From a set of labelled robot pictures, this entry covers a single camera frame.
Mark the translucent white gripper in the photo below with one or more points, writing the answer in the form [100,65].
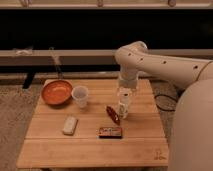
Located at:
[126,87]

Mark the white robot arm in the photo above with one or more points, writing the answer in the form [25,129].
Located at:
[191,140]

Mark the orange ceramic bowl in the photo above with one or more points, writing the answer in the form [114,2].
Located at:
[56,92]

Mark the red oval packet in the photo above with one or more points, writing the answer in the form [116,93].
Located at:
[113,115]

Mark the dark rectangular snack box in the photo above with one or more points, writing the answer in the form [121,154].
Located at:
[110,132]

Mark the clear plastic cup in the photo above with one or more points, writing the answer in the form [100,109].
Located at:
[80,96]

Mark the wooden folding table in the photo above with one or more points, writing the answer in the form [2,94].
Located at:
[143,142]

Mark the white rectangular bar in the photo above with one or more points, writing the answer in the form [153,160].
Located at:
[69,125]

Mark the black table leg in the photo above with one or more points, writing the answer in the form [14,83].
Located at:
[28,80]

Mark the grey window ledge rail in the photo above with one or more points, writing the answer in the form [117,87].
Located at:
[86,57]

